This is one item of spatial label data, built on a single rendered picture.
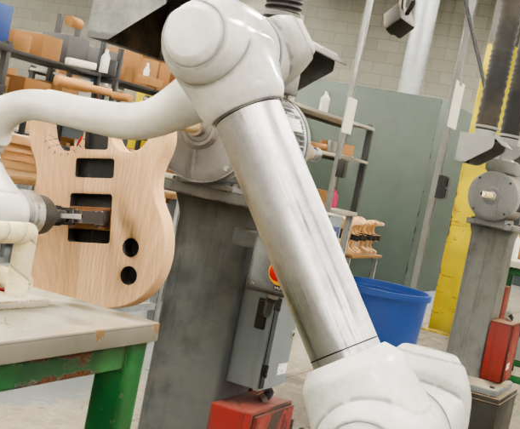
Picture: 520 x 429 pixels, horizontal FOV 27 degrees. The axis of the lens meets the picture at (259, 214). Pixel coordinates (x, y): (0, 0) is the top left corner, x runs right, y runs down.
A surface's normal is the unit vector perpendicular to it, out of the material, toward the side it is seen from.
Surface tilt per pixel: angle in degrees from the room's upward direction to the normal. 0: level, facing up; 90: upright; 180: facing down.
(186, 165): 98
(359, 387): 68
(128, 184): 88
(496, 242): 90
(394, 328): 93
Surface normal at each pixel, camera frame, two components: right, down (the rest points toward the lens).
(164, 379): -0.40, -0.04
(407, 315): 0.53, 0.21
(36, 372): 0.89, 0.20
